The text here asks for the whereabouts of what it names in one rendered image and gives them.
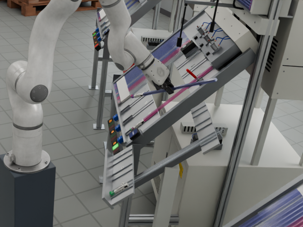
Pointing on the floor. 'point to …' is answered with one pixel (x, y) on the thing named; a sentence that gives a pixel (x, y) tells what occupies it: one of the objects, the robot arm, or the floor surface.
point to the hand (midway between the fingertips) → (170, 88)
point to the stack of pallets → (25, 6)
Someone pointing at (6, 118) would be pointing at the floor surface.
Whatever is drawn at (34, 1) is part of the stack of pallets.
